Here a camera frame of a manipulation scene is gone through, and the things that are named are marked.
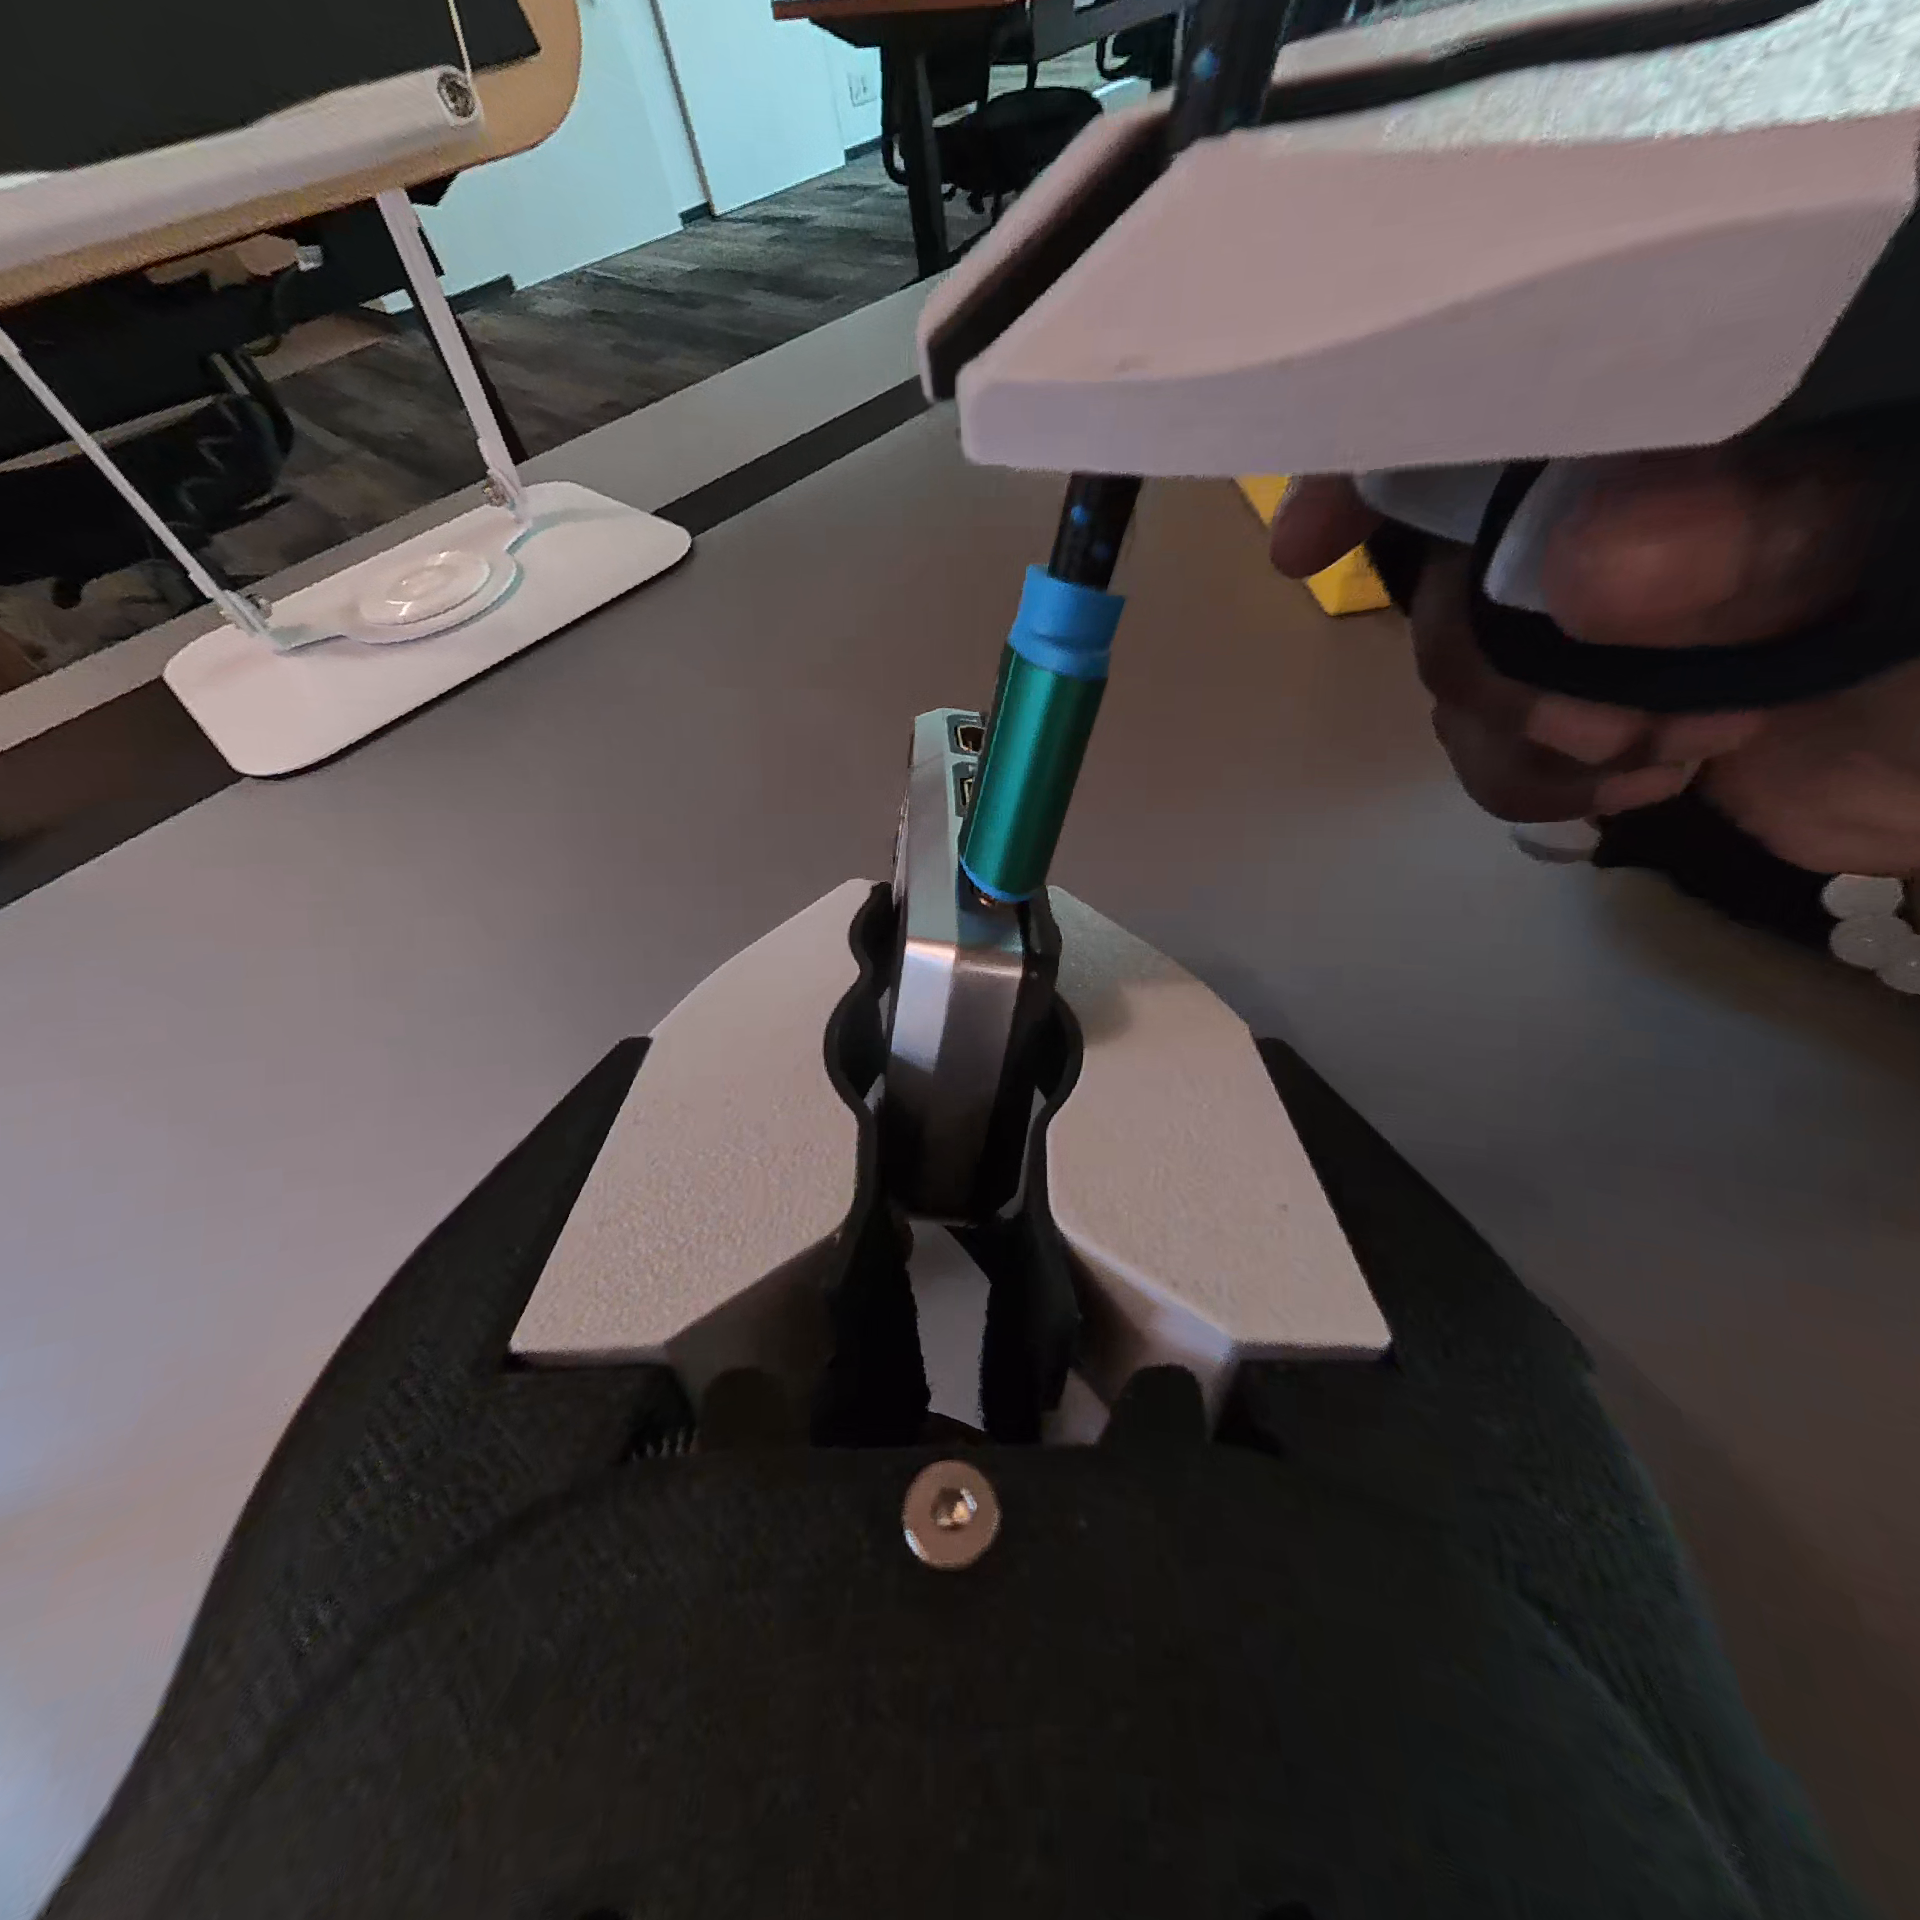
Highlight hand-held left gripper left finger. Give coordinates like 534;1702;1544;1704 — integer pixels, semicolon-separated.
507;876;903;1446

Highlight white tablet stand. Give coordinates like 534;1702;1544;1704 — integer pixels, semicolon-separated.
0;66;697;781

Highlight dark grey usb hub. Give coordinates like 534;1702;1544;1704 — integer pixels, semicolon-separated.
875;709;1061;1221

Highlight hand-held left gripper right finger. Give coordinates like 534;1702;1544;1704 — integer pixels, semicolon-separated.
1035;882;1399;1375

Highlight yellow plastic bin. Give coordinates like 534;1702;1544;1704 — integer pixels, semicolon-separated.
1236;477;1395;619

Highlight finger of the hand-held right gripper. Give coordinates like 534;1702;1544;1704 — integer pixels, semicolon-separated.
953;27;1920;483
915;0;1821;405

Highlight white bead bracelet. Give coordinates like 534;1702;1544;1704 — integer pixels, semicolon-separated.
1818;874;1920;996

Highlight person's right hand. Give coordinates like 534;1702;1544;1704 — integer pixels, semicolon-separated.
1272;434;1920;889

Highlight black braided cable green plugs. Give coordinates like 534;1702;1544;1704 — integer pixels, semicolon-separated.
957;0;1297;912

